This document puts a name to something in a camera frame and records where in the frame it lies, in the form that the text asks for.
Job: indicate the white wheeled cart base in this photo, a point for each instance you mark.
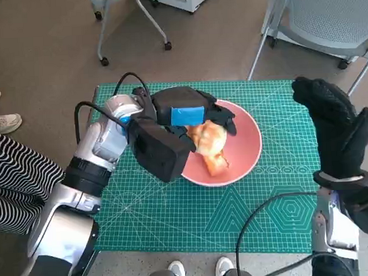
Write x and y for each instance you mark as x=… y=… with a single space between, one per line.
x=345 y=53

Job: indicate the long toy bread loaf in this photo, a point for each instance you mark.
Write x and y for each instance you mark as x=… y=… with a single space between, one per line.
x=216 y=167

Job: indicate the green cutting mat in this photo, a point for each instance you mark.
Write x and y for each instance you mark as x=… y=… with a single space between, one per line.
x=175 y=218

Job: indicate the left robot hand blue tape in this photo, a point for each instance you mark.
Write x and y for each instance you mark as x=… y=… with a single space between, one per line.
x=182 y=98

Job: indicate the grey mesh chair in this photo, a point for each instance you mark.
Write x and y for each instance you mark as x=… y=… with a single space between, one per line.
x=325 y=18

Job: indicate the person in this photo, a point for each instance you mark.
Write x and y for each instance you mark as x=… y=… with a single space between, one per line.
x=11 y=170

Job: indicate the grey wheeled chair frame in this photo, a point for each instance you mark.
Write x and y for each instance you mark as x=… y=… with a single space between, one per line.
x=103 y=61

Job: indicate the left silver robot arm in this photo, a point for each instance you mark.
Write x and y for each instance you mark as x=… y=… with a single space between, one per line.
x=101 y=141

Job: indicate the round toy bread bun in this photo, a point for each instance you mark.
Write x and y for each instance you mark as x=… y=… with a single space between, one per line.
x=211 y=140

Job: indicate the right robot hand black glove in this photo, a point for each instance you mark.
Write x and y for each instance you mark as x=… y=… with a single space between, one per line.
x=336 y=131

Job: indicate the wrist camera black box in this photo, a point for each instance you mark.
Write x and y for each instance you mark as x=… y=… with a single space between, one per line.
x=367 y=212
x=157 y=151

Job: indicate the pink bowl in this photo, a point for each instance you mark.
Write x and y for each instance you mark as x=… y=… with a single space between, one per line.
x=245 y=147

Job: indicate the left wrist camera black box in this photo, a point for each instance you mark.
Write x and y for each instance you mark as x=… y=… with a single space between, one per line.
x=157 y=151

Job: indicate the white appliance cabinet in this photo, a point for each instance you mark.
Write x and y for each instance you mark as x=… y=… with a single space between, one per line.
x=184 y=0

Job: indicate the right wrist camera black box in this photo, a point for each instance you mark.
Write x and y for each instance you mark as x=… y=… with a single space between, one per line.
x=367 y=212

